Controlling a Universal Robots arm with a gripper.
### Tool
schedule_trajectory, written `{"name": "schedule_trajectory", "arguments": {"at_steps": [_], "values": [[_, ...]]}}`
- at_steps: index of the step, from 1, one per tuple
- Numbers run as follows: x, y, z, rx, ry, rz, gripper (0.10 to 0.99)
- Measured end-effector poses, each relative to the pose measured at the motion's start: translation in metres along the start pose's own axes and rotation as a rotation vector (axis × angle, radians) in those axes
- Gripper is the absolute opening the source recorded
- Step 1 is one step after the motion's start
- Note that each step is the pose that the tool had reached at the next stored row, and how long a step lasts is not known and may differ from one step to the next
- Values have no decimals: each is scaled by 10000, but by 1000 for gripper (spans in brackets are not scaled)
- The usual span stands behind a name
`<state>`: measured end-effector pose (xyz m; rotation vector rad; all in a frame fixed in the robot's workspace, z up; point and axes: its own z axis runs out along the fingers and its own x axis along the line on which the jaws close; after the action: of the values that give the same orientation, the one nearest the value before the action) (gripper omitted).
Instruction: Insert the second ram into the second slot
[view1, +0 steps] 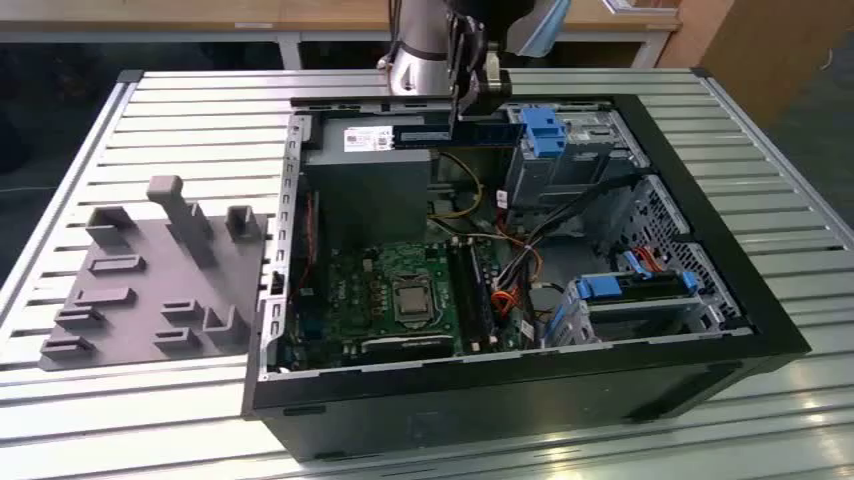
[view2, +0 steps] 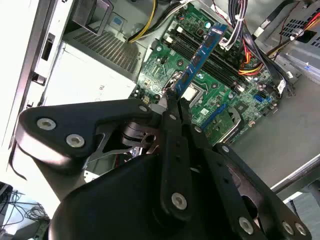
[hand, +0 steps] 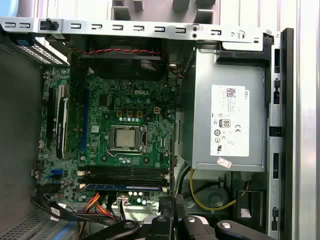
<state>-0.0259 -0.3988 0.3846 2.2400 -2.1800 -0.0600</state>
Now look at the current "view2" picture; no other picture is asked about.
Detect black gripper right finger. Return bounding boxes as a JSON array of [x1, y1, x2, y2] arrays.
[[177, 97, 313, 240]]

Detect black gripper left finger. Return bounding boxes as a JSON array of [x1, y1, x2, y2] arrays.
[[15, 87, 194, 223]]

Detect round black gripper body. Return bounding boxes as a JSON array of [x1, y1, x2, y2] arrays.
[[47, 120, 263, 240]]

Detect blue RAM stick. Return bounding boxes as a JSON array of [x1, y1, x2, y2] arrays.
[[174, 22, 230, 100]]

